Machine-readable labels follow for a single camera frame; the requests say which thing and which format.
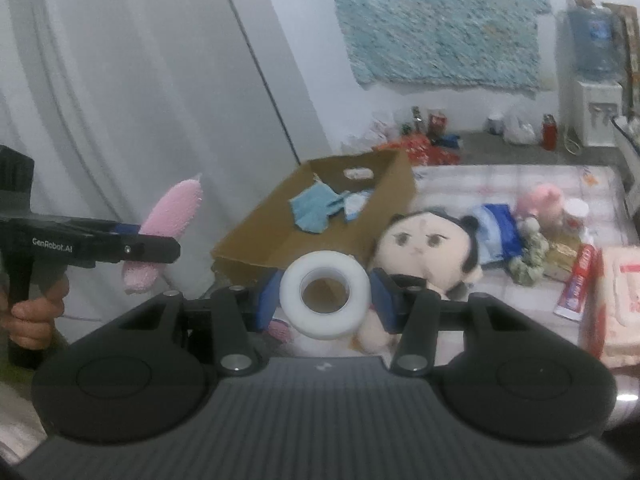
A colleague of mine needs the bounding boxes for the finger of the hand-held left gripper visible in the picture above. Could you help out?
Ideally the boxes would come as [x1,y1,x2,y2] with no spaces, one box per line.
[94,234,182,264]
[75,219,145,237]

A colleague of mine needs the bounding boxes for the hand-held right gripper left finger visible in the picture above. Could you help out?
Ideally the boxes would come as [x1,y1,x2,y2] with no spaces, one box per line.
[117,269,284,377]

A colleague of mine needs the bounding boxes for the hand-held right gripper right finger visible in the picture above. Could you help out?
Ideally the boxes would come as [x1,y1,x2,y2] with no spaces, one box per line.
[369,266,532,377]

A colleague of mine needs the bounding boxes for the pink towel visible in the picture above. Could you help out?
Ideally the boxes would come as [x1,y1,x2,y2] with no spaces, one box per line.
[122,172,205,296]

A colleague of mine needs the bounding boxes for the brown cardboard box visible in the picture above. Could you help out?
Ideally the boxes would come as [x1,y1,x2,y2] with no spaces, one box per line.
[210,149,419,287]

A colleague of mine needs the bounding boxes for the big-head black-haired plush doll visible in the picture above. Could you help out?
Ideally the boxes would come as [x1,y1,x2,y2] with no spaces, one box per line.
[352,209,486,354]

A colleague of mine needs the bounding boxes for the white tape roll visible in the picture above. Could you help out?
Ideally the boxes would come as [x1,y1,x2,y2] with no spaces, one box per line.
[279,251,374,339]

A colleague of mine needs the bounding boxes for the blue towel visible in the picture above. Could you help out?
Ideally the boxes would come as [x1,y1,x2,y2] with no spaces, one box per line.
[289,181,351,235]

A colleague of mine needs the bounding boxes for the blue dotted wipes pack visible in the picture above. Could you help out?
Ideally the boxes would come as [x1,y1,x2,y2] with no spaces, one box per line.
[472,203,524,266]

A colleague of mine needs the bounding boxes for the floral scrunchie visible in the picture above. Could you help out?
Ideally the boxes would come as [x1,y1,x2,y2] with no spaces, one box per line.
[507,230,551,289]

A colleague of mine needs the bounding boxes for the gold tissue pack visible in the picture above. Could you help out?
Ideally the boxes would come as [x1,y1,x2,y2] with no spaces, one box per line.
[542,240,584,281]

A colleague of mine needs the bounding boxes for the pink plush toy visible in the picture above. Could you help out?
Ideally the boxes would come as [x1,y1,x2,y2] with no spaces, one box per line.
[515,183,566,231]

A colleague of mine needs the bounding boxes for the red white toothpaste tube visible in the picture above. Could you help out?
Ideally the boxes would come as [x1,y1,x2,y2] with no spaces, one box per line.
[552,244,604,322]

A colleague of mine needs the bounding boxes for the person's left hand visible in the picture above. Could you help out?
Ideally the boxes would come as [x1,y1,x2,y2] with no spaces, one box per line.
[0,277,71,352]

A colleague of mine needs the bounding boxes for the light blue patterned pack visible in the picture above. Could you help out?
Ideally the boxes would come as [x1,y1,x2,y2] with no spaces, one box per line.
[342,190,374,222]

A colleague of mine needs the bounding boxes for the checked printed bedsheet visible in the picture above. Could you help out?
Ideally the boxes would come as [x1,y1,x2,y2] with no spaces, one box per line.
[200,162,640,361]

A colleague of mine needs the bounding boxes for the red snack packet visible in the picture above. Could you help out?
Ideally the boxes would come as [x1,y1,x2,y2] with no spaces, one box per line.
[380,135,461,166]

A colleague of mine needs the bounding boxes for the white red plastic bag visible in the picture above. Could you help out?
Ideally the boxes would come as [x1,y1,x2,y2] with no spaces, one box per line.
[345,110,406,151]

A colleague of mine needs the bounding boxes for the white red paper cup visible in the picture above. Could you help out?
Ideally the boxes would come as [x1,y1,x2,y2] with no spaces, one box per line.
[562,198,591,236]

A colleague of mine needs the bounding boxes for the red thermos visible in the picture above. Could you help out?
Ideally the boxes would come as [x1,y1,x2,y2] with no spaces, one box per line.
[541,113,559,150]

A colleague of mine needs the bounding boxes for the beige wet wipes pack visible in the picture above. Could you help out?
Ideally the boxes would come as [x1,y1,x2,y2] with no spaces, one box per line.
[580,245,640,369]

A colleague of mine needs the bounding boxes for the floral teal hanging cloth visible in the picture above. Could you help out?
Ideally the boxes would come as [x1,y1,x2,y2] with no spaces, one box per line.
[327,0,554,97]

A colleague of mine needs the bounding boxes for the white water dispenser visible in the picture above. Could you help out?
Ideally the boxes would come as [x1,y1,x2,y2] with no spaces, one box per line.
[572,77,624,149]

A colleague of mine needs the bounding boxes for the grey plastic tub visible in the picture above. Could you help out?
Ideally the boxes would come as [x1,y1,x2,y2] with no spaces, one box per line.
[610,114,640,202]

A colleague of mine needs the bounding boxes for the blue water jug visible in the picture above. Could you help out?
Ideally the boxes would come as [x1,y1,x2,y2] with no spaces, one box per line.
[567,5,619,81]

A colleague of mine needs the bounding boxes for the colourful printed board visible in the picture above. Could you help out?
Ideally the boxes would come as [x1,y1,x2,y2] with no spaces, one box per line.
[602,2,640,87]

